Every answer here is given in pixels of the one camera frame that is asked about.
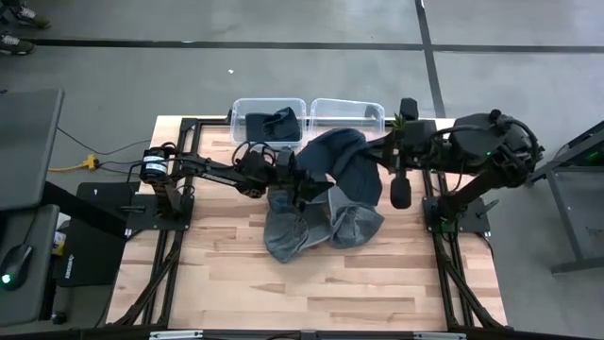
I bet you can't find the black box with logo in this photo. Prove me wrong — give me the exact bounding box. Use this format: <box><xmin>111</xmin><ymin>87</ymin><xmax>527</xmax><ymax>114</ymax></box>
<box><xmin>42</xmin><ymin>181</ymin><xmax>143</xmax><ymax>289</ymax></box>

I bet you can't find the blue denim baseball cap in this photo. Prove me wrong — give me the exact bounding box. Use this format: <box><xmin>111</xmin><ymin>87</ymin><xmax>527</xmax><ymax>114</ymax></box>
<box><xmin>295</xmin><ymin>127</ymin><xmax>384</xmax><ymax>208</ymax></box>

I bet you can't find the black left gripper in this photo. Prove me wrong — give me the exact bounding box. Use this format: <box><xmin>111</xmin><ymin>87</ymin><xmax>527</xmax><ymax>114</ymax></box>
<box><xmin>275</xmin><ymin>146</ymin><xmax>334</xmax><ymax>212</ymax></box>

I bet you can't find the small yellow white package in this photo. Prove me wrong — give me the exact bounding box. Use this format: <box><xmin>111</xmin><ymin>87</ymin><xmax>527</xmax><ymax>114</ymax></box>
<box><xmin>50</xmin><ymin>229</ymin><xmax>68</xmax><ymax>257</ymax></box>

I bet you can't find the silver metal bracket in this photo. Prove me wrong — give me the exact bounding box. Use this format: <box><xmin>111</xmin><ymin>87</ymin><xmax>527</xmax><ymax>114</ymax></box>
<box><xmin>412</xmin><ymin>331</ymin><xmax>468</xmax><ymax>340</ymax></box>
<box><xmin>149</xmin><ymin>330</ymin><xmax>205</xmax><ymax>340</ymax></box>

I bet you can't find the thin black cable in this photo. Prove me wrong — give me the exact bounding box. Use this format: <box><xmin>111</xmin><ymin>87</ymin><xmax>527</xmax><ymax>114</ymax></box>
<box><xmin>56</xmin><ymin>126</ymin><xmax>152</xmax><ymax>157</ymax></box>

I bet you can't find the dark navy baseball cap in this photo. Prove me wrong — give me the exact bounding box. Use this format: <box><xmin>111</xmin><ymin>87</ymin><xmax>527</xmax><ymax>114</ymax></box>
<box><xmin>244</xmin><ymin>106</ymin><xmax>303</xmax><ymax>144</ymax></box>

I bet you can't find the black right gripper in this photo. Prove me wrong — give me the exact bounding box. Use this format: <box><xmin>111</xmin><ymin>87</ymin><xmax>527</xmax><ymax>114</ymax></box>
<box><xmin>361</xmin><ymin>120</ymin><xmax>439</xmax><ymax>166</ymax></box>

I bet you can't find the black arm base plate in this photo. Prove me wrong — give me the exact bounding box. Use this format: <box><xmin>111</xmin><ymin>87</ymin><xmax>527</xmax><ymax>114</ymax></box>
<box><xmin>422</xmin><ymin>195</ymin><xmax>500</xmax><ymax>236</ymax></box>
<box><xmin>123</xmin><ymin>193</ymin><xmax>195</xmax><ymax>232</ymax></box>

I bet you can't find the black computer mouse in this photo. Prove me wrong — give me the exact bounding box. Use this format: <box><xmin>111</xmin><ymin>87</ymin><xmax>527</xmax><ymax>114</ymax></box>
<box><xmin>0</xmin><ymin>243</ymin><xmax>34</xmax><ymax>292</ymax></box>

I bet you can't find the yellow power plug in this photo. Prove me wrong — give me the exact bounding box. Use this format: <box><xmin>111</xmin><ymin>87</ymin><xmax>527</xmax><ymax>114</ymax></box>
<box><xmin>46</xmin><ymin>153</ymin><xmax>101</xmax><ymax>174</ymax></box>

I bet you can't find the person's shoe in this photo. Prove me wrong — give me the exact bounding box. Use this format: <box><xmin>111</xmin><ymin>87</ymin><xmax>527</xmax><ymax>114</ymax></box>
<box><xmin>0</xmin><ymin>31</ymin><xmax>37</xmax><ymax>57</ymax></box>
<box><xmin>9</xmin><ymin>4</ymin><xmax>52</xmax><ymax>29</ymax></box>

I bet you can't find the clear plastic container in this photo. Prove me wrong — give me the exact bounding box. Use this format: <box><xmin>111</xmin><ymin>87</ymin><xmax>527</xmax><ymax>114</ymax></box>
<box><xmin>229</xmin><ymin>97</ymin><xmax>308</xmax><ymax>151</ymax></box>
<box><xmin>307</xmin><ymin>97</ymin><xmax>387</xmax><ymax>143</ymax></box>

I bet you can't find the black floor tape strip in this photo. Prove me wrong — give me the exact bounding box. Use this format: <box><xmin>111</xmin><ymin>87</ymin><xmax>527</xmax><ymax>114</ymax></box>
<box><xmin>27</xmin><ymin>38</ymin><xmax>604</xmax><ymax>54</ymax></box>
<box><xmin>413</xmin><ymin>0</ymin><xmax>447</xmax><ymax>119</ymax></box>

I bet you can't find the grey desk surface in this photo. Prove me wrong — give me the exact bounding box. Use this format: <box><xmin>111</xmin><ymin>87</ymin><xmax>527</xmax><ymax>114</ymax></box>
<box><xmin>0</xmin><ymin>203</ymin><xmax>61</xmax><ymax>328</ymax></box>

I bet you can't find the grey flat panel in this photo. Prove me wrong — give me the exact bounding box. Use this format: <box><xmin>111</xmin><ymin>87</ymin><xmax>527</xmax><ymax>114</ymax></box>
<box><xmin>0</xmin><ymin>87</ymin><xmax>65</xmax><ymax>213</ymax></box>

